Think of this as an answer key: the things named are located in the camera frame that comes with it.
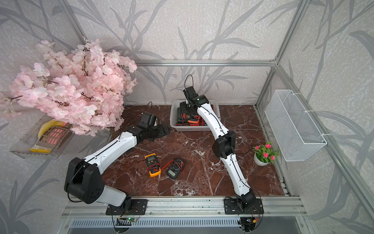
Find small dark grey multimeter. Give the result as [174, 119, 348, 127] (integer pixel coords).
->
[167, 158, 185, 180]

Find yellow item on shelf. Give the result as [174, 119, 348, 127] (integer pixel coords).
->
[38, 119, 65, 138]

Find pink cherry blossom tree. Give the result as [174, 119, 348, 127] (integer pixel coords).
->
[1, 40, 137, 136]

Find small black red multimeter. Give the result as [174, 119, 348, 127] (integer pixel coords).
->
[179, 101, 198, 116]

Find orange Victor multimeter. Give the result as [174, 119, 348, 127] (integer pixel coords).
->
[188, 116, 202, 126]

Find small potted pink flowers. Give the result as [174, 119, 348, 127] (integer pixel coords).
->
[253, 142, 280, 166]

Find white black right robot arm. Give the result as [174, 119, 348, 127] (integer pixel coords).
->
[183, 86, 256, 211]

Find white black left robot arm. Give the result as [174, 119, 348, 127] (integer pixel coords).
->
[64, 112, 170, 211]

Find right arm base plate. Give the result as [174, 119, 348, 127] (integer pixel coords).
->
[224, 197, 264, 215]

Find aluminium front rail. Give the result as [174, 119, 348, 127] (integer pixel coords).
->
[61, 196, 307, 218]

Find white plastic perforated basket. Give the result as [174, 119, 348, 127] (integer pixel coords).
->
[170, 99, 221, 132]

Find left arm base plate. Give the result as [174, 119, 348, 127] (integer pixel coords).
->
[105, 199, 148, 216]

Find small yellow multimeter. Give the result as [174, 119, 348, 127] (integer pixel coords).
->
[145, 154, 161, 178]

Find clear acrylic wall shelf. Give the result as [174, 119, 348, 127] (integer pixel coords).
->
[10, 115, 73, 160]

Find white wire mesh wall basket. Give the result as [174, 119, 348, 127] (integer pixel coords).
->
[265, 90, 327, 162]

